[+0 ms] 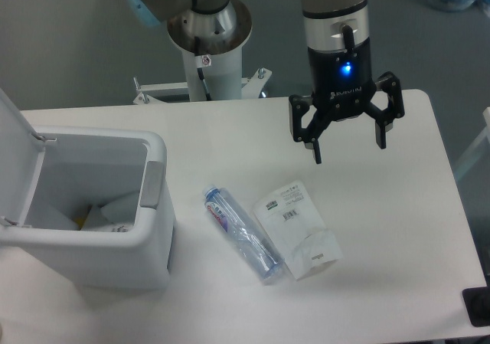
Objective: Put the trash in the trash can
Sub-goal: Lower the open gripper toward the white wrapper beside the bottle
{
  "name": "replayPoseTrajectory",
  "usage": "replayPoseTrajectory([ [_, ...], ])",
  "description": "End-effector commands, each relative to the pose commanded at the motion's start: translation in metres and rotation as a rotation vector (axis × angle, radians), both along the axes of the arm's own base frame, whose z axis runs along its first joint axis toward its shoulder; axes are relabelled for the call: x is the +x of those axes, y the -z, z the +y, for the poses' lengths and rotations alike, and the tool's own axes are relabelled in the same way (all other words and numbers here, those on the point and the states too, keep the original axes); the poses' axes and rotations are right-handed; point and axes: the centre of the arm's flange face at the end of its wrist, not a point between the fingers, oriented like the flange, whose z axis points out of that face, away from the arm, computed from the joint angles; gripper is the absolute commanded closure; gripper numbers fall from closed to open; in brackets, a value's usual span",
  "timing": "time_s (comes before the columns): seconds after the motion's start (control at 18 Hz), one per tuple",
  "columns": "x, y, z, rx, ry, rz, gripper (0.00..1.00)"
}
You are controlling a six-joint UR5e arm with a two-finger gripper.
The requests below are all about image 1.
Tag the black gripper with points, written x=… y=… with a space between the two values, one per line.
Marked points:
x=343 y=88

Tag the white plastic pouch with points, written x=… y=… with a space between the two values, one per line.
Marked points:
x=297 y=230

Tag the clear plastic water bottle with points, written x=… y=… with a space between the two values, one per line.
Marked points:
x=247 y=238

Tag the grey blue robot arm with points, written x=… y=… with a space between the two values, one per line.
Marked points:
x=330 y=25

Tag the trash inside can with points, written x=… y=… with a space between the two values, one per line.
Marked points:
x=118 y=215

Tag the white trash can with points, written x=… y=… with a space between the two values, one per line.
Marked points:
x=50 y=175

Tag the black device at table edge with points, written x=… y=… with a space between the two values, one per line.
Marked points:
x=477 y=305

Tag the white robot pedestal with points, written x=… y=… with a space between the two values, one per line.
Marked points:
x=211 y=47

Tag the white frame at right edge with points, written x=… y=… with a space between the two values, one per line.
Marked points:
x=474 y=152

